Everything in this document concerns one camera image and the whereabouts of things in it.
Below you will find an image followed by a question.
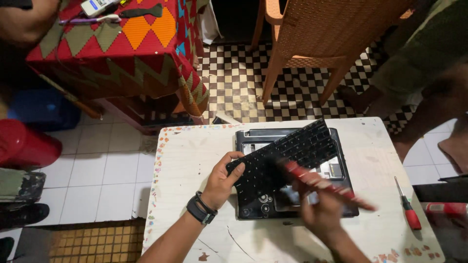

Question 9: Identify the person's left hand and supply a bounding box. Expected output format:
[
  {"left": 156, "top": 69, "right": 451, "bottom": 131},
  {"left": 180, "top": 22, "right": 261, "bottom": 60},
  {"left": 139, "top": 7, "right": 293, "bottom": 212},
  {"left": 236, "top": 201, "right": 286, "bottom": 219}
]
[{"left": 201, "top": 151, "right": 246, "bottom": 211}]

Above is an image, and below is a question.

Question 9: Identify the person's right hand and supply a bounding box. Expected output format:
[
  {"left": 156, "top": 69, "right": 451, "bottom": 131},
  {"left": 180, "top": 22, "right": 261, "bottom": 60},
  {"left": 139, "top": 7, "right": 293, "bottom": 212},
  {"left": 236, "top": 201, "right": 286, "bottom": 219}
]
[{"left": 292, "top": 180, "right": 347, "bottom": 238}]

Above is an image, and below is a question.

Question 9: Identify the red handled brush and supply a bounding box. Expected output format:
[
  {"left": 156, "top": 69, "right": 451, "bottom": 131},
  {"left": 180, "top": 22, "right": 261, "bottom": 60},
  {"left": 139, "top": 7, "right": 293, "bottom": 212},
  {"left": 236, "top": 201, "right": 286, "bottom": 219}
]
[{"left": 276, "top": 159, "right": 377, "bottom": 212}]

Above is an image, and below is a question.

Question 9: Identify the black laptop keyboard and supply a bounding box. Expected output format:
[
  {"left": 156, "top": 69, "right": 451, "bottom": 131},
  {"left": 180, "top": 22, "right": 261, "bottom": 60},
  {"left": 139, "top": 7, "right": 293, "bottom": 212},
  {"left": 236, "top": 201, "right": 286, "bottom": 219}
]
[{"left": 225, "top": 118, "right": 339, "bottom": 199}]

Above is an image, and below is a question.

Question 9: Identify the black wristwatch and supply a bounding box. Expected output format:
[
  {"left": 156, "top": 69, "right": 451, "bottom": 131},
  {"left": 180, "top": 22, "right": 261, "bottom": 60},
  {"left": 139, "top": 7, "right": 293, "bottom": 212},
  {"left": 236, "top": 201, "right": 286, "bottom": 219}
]
[{"left": 186, "top": 191, "right": 219, "bottom": 225}]

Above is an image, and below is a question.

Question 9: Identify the black laptop base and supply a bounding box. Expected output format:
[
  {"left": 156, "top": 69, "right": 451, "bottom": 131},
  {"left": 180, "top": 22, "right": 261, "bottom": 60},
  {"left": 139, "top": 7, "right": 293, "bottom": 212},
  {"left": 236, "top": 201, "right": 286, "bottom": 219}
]
[{"left": 235, "top": 127, "right": 360, "bottom": 220}]

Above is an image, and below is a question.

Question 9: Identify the black device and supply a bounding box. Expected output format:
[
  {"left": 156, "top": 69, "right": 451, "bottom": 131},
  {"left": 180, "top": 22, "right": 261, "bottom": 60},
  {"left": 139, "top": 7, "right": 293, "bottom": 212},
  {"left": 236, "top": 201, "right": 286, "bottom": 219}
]
[{"left": 412, "top": 175, "right": 468, "bottom": 204}]

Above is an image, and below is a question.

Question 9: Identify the red patterned tablecloth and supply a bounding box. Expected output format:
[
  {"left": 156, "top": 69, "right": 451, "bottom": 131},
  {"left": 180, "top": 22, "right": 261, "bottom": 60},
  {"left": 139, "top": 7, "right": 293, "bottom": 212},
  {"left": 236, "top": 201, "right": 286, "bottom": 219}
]
[{"left": 26, "top": 0, "right": 211, "bottom": 118}]

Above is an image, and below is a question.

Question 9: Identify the orange plastic chair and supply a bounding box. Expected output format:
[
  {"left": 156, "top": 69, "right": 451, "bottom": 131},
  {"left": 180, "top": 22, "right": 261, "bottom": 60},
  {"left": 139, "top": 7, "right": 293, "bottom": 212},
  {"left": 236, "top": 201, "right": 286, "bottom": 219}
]
[{"left": 250, "top": 0, "right": 417, "bottom": 106}]

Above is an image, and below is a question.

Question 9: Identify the black flat tool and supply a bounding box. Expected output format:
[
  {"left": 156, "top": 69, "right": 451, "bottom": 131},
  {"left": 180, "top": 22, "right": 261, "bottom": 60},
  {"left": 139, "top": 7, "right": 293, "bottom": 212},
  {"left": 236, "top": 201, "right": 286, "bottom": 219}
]
[{"left": 119, "top": 4, "right": 164, "bottom": 19}]

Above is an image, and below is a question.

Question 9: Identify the blue plastic container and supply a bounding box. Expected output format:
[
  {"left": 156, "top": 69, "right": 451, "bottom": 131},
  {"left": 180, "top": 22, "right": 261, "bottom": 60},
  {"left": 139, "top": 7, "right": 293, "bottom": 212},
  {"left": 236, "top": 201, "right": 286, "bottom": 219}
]
[{"left": 7, "top": 88, "right": 82, "bottom": 132}]

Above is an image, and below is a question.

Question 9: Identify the red plastic container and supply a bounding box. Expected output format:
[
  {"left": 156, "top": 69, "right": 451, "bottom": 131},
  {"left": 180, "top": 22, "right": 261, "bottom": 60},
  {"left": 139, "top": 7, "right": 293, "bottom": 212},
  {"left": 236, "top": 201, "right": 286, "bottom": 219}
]
[{"left": 0, "top": 119, "right": 63, "bottom": 170}]

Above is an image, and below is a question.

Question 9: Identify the camouflage cloth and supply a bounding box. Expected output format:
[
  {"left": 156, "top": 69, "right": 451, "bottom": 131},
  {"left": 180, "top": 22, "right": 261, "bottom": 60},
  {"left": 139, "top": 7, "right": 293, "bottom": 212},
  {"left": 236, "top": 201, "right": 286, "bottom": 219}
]
[{"left": 0, "top": 168, "right": 47, "bottom": 203}]

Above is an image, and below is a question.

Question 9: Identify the black shoe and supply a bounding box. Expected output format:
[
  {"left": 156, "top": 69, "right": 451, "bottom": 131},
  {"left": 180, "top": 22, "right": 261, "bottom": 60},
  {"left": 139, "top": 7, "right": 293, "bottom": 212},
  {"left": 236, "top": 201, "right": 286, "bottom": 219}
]
[{"left": 0, "top": 203, "right": 50, "bottom": 230}]

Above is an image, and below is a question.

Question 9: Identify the white purple toothbrush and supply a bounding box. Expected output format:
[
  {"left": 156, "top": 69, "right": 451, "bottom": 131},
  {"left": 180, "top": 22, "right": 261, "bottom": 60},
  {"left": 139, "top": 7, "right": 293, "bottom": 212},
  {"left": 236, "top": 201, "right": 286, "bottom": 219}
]
[{"left": 58, "top": 14, "right": 122, "bottom": 25}]

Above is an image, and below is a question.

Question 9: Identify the white remote control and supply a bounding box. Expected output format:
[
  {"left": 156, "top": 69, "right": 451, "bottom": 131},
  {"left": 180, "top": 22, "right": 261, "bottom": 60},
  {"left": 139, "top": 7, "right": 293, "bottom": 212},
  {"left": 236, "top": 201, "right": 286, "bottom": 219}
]
[{"left": 80, "top": 0, "right": 121, "bottom": 18}]

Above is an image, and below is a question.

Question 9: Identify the red handled screwdriver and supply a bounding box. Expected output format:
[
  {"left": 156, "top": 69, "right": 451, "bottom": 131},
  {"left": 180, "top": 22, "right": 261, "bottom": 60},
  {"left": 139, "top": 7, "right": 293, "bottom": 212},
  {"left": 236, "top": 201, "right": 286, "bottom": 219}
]
[{"left": 394, "top": 176, "right": 422, "bottom": 231}]

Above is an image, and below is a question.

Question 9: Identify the red tool handle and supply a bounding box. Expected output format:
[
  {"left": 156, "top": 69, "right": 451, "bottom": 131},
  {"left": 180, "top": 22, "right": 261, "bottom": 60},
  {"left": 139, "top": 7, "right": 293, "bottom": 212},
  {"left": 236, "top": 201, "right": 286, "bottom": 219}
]
[{"left": 424, "top": 202, "right": 468, "bottom": 219}]

